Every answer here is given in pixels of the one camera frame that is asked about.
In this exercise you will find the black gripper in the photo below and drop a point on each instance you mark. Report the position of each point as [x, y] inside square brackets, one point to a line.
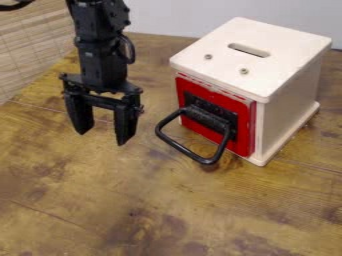
[101, 86]

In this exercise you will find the red drawer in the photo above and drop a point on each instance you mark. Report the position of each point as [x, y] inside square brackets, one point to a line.
[216, 116]

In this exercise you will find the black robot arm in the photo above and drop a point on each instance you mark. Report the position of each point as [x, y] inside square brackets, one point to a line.
[101, 20]

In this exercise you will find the white wooden drawer cabinet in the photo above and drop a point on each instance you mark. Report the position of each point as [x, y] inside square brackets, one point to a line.
[259, 70]

